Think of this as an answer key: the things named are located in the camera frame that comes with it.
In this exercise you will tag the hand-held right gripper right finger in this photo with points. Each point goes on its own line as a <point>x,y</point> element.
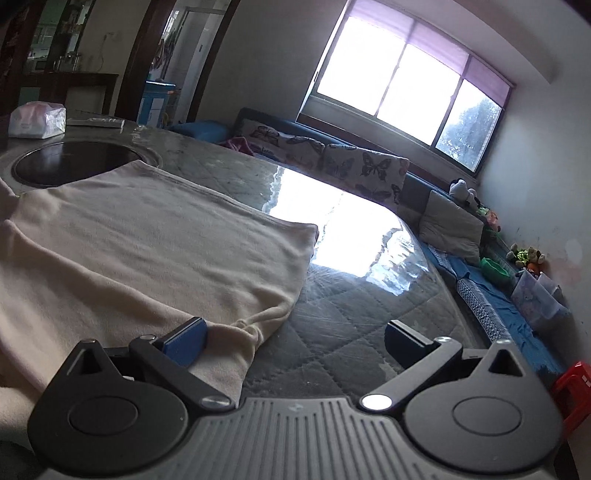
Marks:
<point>406,341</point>

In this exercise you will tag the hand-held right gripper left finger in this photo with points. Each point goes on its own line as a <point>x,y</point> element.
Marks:
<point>184,344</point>

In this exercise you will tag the cream garment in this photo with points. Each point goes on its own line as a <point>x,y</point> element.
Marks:
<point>138,249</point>

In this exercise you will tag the green bowl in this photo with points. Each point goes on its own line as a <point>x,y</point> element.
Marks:
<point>496,270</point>

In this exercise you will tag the grey pillow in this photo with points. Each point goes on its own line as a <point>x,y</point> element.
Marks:
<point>450,226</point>

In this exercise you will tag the clear plastic storage box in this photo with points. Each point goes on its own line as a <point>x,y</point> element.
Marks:
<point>535,297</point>

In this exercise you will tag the small plush toys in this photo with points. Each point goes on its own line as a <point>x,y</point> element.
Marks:
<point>526,256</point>

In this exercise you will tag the pink plush toy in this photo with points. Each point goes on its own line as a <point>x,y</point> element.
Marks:
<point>489,217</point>

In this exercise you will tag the panda plush toy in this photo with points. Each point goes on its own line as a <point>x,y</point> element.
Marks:
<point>461,191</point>

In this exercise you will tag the red plastic stool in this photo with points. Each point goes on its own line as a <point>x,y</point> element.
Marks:
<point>572,387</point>

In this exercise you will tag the tall butterfly print cushion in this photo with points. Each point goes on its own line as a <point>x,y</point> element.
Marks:
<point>364,173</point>

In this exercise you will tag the pink cloth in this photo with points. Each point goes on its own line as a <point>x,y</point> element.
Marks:
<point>238,145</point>

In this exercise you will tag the round black induction cooktop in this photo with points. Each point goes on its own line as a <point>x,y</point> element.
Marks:
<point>69,159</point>

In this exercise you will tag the wide butterfly print cushion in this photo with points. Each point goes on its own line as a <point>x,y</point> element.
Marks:
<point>277,141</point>

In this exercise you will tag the grey remote control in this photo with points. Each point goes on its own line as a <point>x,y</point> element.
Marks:
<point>94,122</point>

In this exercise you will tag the blue cabinet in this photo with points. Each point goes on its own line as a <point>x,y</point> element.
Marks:
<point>157,104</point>

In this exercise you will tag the window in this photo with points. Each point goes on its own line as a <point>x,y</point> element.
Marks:
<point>406,83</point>

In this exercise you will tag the soft tissue pack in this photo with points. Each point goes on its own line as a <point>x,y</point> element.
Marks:
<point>34,120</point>

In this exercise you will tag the dark wooden sideboard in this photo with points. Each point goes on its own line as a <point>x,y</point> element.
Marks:
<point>83,87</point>

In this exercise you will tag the glass jars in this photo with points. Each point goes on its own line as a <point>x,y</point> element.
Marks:
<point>69,62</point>

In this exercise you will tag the dark wooden door frame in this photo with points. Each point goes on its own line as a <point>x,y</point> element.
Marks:
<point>138,60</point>

